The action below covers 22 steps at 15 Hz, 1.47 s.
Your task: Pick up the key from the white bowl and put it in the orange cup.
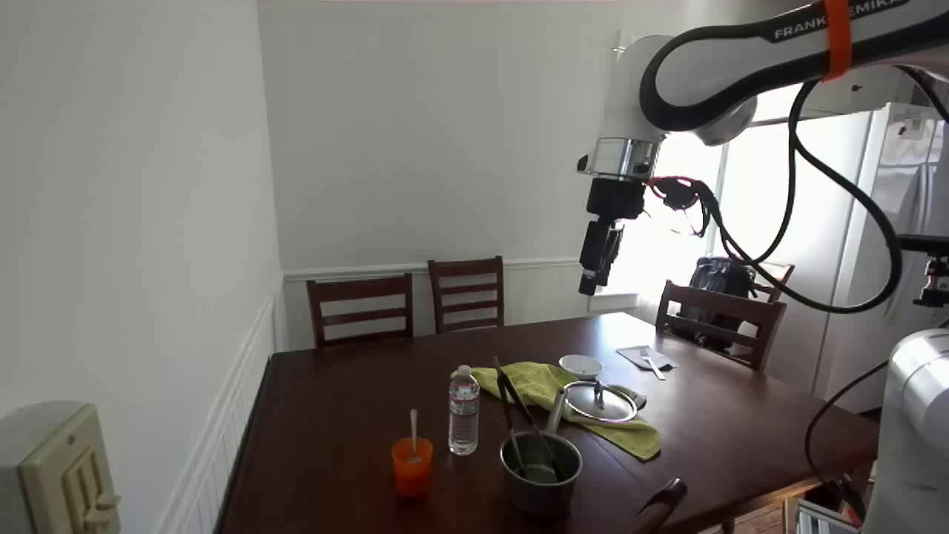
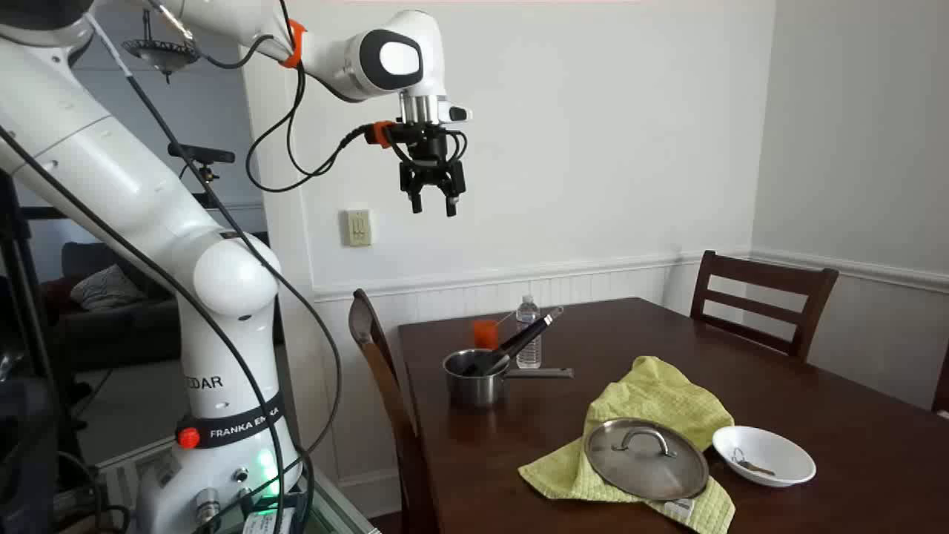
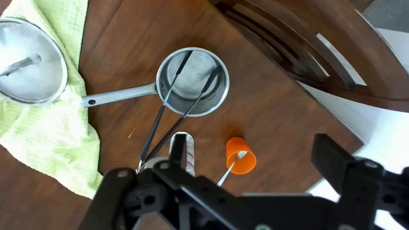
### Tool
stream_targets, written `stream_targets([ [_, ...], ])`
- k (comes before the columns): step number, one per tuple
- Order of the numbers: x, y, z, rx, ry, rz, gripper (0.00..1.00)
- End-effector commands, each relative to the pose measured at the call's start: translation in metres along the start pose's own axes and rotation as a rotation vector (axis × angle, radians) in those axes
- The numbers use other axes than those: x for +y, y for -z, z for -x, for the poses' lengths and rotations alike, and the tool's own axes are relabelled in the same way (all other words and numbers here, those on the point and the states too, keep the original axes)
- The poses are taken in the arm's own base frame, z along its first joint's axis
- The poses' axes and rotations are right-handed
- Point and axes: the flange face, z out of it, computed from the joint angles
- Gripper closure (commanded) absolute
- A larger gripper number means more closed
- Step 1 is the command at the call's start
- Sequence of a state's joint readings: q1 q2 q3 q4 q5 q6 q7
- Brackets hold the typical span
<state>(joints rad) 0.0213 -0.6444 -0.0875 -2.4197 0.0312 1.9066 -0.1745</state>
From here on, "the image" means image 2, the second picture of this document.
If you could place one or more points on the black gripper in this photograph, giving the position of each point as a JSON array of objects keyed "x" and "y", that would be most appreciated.
[{"x": 432, "y": 168}]

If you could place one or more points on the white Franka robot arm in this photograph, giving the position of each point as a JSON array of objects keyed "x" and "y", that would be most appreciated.
[{"x": 119, "y": 188}]

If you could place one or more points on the orange plastic cup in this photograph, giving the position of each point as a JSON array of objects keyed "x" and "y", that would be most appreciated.
[{"x": 485, "y": 334}]

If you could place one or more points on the white bowl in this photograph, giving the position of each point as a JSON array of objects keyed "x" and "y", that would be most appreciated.
[{"x": 780, "y": 464}]

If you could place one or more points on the clear plastic water bottle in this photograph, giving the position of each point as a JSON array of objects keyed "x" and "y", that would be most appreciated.
[{"x": 532, "y": 346}]

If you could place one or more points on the stainless steel pot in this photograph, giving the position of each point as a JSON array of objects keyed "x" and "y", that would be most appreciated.
[{"x": 475, "y": 387}]

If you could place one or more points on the dark wooden chair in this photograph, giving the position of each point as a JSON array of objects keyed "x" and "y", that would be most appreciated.
[{"x": 389, "y": 395}]

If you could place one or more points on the yellow-green kitchen towel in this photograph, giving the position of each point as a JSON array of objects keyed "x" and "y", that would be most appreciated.
[{"x": 661, "y": 395}]

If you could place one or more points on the hanging ceiling lamp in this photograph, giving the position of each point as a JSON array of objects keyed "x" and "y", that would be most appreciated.
[{"x": 163, "y": 52}]

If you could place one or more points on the glass pot lid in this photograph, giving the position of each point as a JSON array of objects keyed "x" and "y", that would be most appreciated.
[{"x": 648, "y": 460}]

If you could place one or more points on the wooden chair back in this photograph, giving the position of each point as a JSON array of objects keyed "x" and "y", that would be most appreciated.
[{"x": 759, "y": 269}]

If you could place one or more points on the dark couch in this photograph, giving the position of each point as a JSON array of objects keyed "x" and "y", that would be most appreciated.
[{"x": 119, "y": 329}]

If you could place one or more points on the black tripod stand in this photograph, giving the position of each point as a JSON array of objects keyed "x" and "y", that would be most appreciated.
[{"x": 24, "y": 326}]

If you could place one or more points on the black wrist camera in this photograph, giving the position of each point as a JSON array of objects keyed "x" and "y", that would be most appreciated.
[{"x": 427, "y": 128}]

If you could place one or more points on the beige light switch plate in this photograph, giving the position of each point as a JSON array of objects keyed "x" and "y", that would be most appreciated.
[{"x": 356, "y": 227}]

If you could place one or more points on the black camera on boom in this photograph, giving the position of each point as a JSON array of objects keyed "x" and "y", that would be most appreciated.
[{"x": 202, "y": 151}]

